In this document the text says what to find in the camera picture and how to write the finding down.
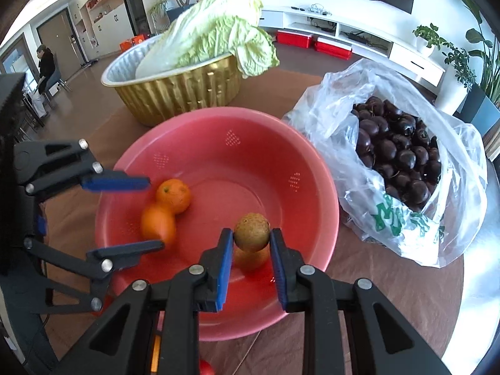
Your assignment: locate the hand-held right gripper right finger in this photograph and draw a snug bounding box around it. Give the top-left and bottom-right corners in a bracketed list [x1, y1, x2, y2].
[269, 227, 454, 375]

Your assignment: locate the napa cabbage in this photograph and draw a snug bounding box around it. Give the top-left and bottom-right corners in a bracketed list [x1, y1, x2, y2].
[135, 0, 280, 80]

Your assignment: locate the gold foil tray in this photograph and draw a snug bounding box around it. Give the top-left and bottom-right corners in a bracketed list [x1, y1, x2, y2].
[101, 33, 245, 128]

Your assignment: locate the grey chair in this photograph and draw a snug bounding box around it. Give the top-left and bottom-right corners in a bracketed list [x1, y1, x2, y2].
[41, 63, 73, 107]

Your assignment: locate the white television cabinet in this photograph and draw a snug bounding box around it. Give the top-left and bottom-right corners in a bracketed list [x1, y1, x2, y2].
[259, 5, 446, 87]

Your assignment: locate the orange box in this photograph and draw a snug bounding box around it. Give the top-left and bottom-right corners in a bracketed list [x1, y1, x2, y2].
[119, 35, 151, 53]

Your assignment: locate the red plastic basin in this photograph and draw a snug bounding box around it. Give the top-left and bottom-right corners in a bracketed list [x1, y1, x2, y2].
[95, 107, 340, 342]

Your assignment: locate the red storage box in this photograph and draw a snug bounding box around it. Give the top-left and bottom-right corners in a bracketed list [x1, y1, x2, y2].
[276, 29, 314, 49]
[314, 36, 353, 62]

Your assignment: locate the brown door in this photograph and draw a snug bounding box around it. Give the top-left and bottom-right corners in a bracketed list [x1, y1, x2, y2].
[37, 9, 85, 83]

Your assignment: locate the clear plastic bag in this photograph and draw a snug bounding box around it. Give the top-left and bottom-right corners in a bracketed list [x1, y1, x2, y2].
[282, 58, 489, 268]

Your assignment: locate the brown kiwi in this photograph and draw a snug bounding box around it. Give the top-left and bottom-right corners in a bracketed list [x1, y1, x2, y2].
[233, 213, 272, 252]

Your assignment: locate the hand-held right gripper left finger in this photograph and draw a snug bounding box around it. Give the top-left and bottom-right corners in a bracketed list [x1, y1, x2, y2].
[78, 228, 235, 375]

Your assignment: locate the potted plant in white pot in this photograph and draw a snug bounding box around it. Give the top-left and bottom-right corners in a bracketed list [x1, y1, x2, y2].
[435, 41, 478, 116]

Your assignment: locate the tall plant in dark pot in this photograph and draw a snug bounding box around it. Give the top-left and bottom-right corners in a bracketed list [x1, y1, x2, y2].
[445, 0, 500, 138]

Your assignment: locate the pile of dark water chestnuts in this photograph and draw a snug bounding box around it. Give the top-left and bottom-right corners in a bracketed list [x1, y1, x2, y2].
[350, 96, 442, 212]

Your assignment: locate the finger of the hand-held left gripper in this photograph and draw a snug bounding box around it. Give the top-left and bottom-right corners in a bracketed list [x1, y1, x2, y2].
[23, 236, 165, 316]
[13, 138, 151, 204]

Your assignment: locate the small potted plant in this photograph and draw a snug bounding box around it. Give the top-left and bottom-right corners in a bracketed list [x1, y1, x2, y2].
[412, 23, 447, 58]

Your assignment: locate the orange tangerine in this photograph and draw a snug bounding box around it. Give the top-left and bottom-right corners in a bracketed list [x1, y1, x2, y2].
[156, 178, 192, 215]
[141, 203, 177, 248]

